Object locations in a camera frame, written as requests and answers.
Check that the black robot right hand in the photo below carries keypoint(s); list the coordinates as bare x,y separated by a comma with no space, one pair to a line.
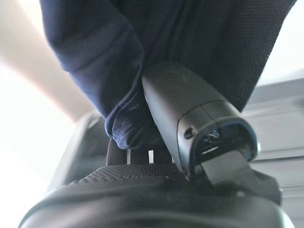
180,99

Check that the dark navy garment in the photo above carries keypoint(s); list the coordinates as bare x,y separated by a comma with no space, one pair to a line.
190,31

